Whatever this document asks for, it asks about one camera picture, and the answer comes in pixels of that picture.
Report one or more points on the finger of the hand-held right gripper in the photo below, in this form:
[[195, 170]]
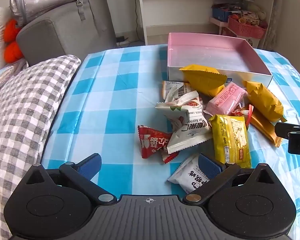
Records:
[[290, 128]]

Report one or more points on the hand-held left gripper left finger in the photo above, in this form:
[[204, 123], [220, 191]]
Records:
[[90, 166]]

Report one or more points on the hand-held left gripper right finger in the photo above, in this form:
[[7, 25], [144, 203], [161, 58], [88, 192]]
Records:
[[210, 165]]

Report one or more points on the white black-print snack packet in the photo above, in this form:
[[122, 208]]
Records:
[[190, 177]]

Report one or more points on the golden orange snack packet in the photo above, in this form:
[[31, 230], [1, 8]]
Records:
[[263, 128]]

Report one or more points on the yellow pillow snack packet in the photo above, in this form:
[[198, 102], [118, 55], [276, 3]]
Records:
[[265, 100], [202, 80]]

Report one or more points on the red snack packet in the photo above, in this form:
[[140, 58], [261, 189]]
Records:
[[241, 112], [151, 142], [170, 157]]

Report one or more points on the pink snack packet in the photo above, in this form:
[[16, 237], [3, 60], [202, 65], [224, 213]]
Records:
[[226, 101]]

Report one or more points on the white and orange snack packet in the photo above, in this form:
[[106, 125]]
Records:
[[183, 87]]

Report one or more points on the pink cardboard box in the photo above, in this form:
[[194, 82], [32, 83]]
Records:
[[210, 55]]

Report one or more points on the blue checkered tablecloth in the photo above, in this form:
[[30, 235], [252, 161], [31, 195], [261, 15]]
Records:
[[110, 120]]

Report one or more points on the grey checked pillow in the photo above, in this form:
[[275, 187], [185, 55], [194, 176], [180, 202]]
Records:
[[20, 117]]

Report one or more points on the pink plastic basket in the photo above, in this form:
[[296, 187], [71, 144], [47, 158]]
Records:
[[247, 30]]

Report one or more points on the pile of colourful packets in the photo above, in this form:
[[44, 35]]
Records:
[[247, 17]]

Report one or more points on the yellow-green plush toy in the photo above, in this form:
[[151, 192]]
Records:
[[258, 11]]

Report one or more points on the power strip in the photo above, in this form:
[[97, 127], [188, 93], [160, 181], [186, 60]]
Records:
[[121, 40]]

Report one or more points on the grey sofa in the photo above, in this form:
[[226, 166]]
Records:
[[65, 35]]

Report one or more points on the blue storage box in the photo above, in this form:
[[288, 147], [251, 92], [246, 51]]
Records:
[[218, 13]]

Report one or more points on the orange plush toy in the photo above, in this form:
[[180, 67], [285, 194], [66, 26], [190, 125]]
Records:
[[12, 47]]

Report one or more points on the white bookshelf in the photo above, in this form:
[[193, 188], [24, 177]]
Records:
[[180, 12]]

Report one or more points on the white cushion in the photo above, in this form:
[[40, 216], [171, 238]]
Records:
[[0, 30]]

